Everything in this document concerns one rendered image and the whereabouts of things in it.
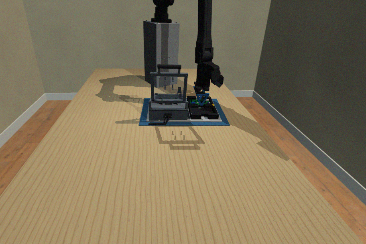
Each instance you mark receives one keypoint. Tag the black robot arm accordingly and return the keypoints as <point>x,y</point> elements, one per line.
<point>203,50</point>

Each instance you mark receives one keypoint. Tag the green circuit board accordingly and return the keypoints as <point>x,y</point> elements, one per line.
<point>196,102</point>

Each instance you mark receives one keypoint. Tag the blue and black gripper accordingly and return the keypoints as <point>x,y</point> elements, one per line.
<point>198,87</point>

